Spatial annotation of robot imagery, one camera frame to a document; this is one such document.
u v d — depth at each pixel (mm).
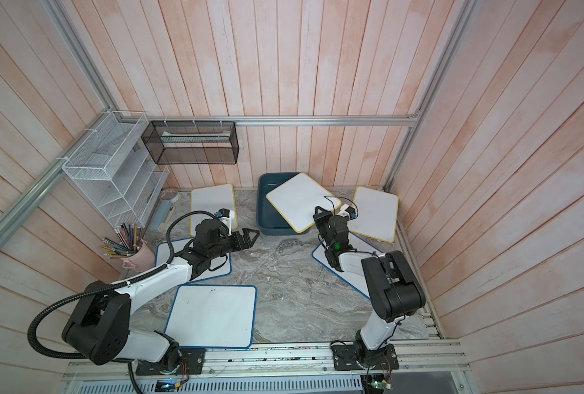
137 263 875
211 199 1181
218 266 743
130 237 884
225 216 777
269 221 1036
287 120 981
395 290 483
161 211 1044
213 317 844
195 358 733
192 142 1040
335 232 700
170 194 1186
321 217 818
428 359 749
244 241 765
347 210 840
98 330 423
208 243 671
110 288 454
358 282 896
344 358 731
